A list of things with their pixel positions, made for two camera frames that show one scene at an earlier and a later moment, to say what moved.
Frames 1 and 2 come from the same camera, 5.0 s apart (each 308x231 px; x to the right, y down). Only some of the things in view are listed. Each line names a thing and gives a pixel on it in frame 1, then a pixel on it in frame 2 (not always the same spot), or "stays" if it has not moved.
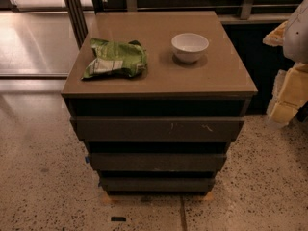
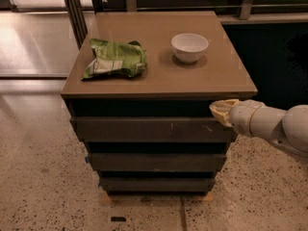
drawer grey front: [161, 130] stays
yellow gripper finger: [275, 38] to [235, 113]
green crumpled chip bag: [115, 59] stays
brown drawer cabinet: [159, 97] stays
